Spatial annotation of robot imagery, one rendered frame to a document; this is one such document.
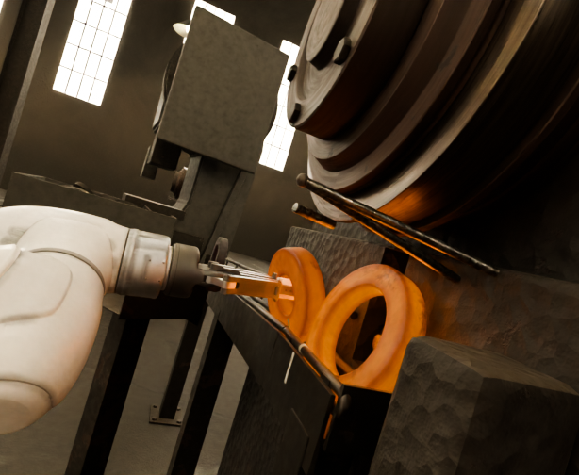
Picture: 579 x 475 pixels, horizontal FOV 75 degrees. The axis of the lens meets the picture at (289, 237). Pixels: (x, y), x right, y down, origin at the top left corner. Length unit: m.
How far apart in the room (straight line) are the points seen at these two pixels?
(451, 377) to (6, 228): 0.47
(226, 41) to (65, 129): 7.94
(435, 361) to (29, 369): 0.30
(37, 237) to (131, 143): 10.10
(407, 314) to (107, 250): 0.36
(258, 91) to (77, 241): 2.87
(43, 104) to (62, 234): 10.56
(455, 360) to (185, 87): 2.96
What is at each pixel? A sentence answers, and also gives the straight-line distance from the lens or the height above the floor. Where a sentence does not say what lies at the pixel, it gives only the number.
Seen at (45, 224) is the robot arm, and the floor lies 0.78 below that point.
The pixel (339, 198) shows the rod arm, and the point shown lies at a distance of 0.37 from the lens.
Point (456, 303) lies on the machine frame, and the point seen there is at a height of 0.83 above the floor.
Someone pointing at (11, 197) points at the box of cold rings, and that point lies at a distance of 2.90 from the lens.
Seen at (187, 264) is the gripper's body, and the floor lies 0.77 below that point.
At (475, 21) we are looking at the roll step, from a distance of 0.38.
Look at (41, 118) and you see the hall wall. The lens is 10.99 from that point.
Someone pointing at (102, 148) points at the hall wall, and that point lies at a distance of 10.64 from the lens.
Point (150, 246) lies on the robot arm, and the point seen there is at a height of 0.78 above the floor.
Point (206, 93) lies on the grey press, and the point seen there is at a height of 1.71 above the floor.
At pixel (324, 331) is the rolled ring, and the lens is 0.53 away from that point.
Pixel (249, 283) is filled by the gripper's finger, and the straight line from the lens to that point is 0.53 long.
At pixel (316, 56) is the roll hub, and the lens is 0.50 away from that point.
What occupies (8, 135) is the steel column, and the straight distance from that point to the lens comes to 7.28.
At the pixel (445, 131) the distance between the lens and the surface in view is 0.37.
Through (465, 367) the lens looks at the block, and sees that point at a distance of 0.27.
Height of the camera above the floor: 0.84
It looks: level
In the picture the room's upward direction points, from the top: 17 degrees clockwise
